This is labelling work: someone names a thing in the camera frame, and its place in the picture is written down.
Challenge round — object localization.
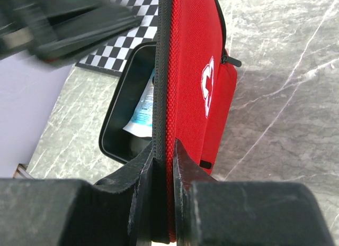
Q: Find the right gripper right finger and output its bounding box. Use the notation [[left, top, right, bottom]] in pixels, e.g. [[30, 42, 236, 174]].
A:
[[173, 141, 334, 245]]

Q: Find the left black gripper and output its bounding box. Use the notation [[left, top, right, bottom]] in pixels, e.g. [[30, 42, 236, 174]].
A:
[[1, 0, 142, 66]]

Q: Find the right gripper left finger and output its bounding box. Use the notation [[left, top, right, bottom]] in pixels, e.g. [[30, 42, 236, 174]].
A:
[[1, 146, 153, 245]]

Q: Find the blue white bandage packet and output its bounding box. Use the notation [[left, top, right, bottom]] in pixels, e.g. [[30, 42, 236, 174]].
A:
[[123, 69, 155, 138]]

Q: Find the red black medicine case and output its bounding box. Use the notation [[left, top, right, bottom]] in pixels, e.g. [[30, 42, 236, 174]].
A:
[[99, 0, 241, 243]]

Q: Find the black white chessboard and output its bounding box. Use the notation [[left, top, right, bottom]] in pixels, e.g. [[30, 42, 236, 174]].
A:
[[76, 0, 158, 76]]

